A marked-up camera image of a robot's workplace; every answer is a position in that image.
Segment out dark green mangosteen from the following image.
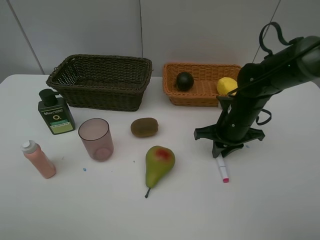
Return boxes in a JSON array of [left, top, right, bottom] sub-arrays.
[[175, 71, 194, 92]]

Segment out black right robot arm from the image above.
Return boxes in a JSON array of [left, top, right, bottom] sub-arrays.
[[194, 36, 320, 158]]

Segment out white marker pink caps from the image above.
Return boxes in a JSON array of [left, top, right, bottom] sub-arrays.
[[216, 155, 230, 183]]

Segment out green pear red blush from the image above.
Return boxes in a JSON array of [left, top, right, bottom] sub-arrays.
[[144, 145, 176, 198]]

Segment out dark brown wicker basket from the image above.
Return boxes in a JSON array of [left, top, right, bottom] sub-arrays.
[[46, 54, 153, 112]]

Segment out pink bottle white cap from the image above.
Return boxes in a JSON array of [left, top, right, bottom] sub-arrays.
[[20, 140, 57, 179]]

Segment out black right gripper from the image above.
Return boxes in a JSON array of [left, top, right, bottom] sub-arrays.
[[194, 95, 265, 158]]

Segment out translucent pink plastic cup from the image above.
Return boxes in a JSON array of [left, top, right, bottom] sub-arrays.
[[78, 118, 114, 162]]

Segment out yellow lemon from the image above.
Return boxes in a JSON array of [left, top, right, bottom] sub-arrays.
[[216, 77, 238, 96]]

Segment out brown kiwi fruit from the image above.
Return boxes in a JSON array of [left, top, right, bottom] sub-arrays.
[[130, 117, 159, 138]]

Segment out dark green pump bottle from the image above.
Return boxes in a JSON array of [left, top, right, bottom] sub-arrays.
[[37, 88, 76, 135]]

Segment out orange wicker basket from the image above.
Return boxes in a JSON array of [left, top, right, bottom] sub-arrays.
[[162, 63, 241, 107]]

